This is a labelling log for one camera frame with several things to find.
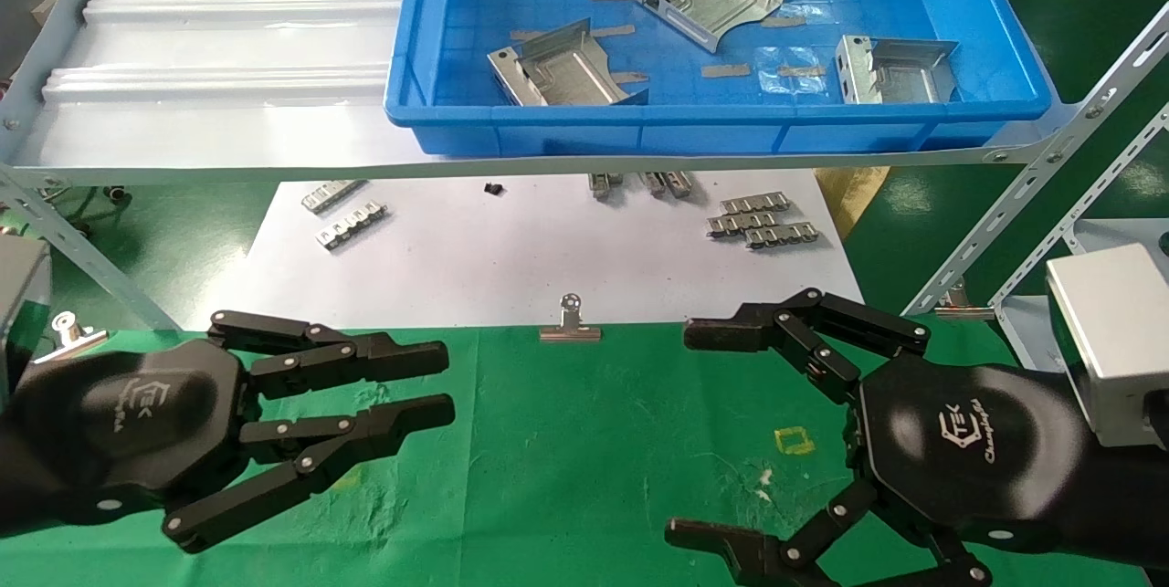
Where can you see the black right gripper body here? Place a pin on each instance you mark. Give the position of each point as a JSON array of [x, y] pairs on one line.
[[968, 450]]

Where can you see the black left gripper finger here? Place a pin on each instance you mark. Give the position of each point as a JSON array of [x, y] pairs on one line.
[[365, 359], [365, 436]]

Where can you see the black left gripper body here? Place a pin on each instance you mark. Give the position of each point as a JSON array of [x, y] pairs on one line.
[[137, 423]]

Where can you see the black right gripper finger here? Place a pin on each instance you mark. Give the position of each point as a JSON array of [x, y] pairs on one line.
[[749, 560], [868, 327]]

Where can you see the white tape scraps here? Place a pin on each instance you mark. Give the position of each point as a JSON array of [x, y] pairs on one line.
[[765, 477]]

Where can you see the ribbed metal strip part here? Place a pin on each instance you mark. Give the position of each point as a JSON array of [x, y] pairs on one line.
[[756, 202], [742, 222], [679, 184], [352, 226], [652, 183], [333, 194], [781, 235], [605, 183]]

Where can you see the white perforated storage rack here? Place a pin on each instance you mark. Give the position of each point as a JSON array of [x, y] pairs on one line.
[[1027, 336]]

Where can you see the white paper sheet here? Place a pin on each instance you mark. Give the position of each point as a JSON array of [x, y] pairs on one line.
[[511, 258]]

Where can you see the green table cloth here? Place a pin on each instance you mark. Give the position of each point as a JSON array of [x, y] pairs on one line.
[[566, 459]]

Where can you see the clear tape patch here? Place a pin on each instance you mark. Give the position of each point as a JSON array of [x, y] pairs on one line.
[[817, 10], [772, 85]]

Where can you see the white corrugated shelf sheet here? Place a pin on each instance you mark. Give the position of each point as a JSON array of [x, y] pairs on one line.
[[228, 39]]

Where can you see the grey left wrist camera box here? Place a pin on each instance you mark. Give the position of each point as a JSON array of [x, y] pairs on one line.
[[18, 286]]

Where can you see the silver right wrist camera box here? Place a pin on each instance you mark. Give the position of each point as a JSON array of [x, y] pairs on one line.
[[1114, 331]]

